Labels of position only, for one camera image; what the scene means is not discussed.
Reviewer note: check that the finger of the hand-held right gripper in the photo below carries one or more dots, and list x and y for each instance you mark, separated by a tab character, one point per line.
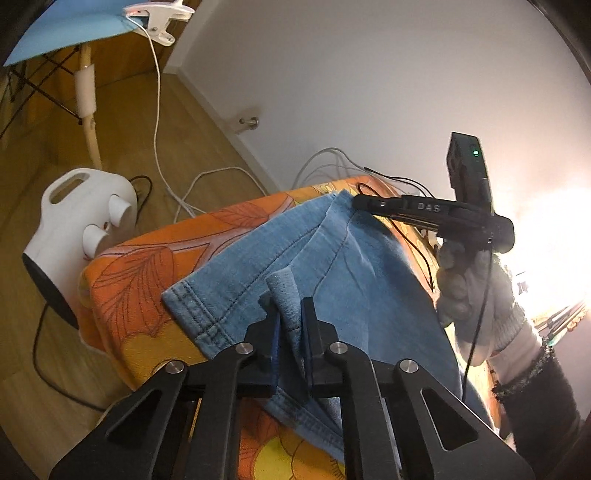
392	205

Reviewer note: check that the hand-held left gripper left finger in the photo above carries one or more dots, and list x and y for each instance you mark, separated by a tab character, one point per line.
273	344

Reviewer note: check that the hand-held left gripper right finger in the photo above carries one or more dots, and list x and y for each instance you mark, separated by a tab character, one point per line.
308	350

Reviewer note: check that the blue denim pants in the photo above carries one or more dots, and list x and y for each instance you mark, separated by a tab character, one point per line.
360	286

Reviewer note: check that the person's right forearm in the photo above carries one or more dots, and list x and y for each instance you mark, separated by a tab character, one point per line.
540	392

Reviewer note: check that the person's right hand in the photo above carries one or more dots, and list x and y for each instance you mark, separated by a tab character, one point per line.
466	295

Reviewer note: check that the large black tripod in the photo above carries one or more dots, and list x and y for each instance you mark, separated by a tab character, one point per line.
561	321

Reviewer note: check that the orange floral blanket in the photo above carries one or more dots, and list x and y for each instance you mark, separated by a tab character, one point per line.
138	277

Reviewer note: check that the metal door stopper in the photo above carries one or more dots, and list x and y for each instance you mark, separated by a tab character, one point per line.
249	122

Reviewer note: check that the white fan heater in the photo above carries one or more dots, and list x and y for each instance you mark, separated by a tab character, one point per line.
78	230

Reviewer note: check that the white clamp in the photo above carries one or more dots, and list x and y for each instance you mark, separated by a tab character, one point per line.
154	18

